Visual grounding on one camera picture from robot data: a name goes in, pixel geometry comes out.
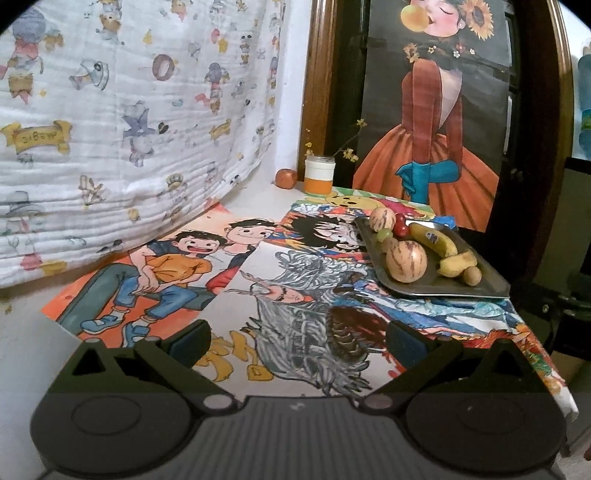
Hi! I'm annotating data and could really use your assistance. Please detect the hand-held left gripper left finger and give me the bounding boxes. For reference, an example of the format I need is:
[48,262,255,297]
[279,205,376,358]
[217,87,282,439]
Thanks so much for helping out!
[48,318,237,412]

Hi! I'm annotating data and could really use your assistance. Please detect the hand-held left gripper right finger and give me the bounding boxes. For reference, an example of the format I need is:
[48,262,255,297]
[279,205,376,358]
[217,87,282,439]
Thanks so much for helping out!
[358,320,555,411]

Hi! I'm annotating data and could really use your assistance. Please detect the metal tray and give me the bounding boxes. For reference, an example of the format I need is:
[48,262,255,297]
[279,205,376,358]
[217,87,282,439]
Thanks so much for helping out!
[353,217,512,299]

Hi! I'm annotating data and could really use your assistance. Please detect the large striped pepino melon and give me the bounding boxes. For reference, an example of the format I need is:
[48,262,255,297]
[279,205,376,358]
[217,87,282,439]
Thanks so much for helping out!
[385,241,429,283]

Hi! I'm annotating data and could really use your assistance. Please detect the lumpy yellow-brown fruit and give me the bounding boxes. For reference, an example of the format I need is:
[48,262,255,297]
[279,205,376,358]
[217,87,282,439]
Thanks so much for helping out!
[436,251,478,278]

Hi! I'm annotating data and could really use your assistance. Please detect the yellow banana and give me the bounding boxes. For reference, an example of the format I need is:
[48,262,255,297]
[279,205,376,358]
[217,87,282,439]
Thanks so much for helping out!
[409,222,459,259]

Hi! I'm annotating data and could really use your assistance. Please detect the small striped pepino melon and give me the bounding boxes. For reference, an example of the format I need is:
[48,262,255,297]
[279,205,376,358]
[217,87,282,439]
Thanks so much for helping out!
[369,207,397,234]

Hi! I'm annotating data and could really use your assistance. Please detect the colourful anime printed cloth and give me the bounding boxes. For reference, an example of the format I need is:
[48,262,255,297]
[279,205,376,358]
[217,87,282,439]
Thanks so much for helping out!
[194,203,579,418]

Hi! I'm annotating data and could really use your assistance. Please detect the yellow bear printed cloth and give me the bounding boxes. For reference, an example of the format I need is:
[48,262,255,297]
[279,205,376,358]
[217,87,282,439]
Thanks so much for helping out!
[295,191,458,232]

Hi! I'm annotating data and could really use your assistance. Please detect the white and orange jar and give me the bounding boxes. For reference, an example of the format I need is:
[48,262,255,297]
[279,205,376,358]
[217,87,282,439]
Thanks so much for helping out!
[304,155,335,195]

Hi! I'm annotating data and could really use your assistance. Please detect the dried yellow flower sprig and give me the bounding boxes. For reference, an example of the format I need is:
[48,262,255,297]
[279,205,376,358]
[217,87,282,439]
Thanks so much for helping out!
[302,119,369,163]

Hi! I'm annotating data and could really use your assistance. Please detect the white cartoon printed blanket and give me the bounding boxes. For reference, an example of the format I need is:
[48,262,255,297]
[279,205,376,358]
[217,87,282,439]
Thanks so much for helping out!
[0,0,288,291]

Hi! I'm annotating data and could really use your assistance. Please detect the wall poster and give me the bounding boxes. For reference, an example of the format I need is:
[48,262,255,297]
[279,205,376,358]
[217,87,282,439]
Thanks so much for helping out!
[353,0,512,233]

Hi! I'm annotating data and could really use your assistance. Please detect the brown wooden door frame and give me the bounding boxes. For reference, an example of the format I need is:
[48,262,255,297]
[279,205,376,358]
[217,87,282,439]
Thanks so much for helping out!
[302,0,345,185]

